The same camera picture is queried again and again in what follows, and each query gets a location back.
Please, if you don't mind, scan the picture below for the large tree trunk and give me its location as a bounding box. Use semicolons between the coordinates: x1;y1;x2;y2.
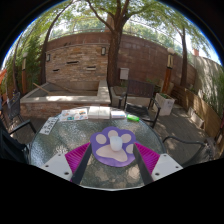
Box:
106;0;125;88

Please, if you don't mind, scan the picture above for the black metal armchair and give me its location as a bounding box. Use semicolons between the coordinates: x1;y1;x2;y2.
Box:
162;134;218;168
0;118;38;164

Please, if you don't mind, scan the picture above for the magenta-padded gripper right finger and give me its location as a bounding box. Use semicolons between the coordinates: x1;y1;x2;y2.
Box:
132;142;184;186

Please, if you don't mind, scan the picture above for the white wall utility box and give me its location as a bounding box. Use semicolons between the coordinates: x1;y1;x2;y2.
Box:
119;67;130;81

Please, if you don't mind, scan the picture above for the wooden slat fence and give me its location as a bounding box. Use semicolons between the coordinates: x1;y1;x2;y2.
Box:
173;83;223;138

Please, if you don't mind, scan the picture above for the small white box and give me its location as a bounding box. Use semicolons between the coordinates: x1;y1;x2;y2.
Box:
110;109;128;120

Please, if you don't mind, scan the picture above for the colourful printed sheet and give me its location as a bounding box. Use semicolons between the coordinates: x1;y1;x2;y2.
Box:
59;108;89;123

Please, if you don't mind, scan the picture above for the orange canopy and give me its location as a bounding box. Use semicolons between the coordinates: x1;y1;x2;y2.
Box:
0;68;8;86

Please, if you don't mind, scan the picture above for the black-and-white printed card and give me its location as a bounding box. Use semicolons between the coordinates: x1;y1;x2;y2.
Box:
39;116;60;136

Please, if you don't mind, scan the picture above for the purple paw-shaped mouse pad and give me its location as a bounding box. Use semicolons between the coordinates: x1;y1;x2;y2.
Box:
89;126;138;168

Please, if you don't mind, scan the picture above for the black mesh metal chair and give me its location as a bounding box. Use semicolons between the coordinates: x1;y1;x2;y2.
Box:
5;92;22;121

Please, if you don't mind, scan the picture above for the slim leaning tree trunk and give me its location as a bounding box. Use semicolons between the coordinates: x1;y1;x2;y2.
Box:
40;9;68;84

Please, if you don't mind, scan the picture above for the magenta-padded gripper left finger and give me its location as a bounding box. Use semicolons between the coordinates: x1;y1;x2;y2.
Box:
42;142;93;185

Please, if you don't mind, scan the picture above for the stone raised basin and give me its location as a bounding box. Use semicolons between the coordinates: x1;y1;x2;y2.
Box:
19;79;112;119

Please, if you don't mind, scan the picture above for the small green packet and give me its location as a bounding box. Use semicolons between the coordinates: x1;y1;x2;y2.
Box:
126;114;141;123

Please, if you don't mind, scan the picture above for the thin dark tree trunk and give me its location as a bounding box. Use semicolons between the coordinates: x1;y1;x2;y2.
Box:
179;26;188;88

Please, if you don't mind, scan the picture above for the white open booklet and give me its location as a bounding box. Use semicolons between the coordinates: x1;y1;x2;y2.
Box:
87;105;112;120

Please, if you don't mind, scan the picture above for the wooden lamp post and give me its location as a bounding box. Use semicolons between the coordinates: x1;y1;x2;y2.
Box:
21;51;29;96
162;47;176;94

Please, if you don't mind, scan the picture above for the wooden plank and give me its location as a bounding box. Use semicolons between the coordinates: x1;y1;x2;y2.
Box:
32;82;51;94

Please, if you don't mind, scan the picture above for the dark wooden slatted armchair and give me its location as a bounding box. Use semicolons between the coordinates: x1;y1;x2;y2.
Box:
117;79;162;129

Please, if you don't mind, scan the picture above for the low white planter box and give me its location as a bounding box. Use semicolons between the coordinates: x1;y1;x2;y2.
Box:
188;106;205;129

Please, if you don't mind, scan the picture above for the white square planter box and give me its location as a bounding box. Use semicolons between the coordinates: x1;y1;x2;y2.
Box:
153;92;176;117

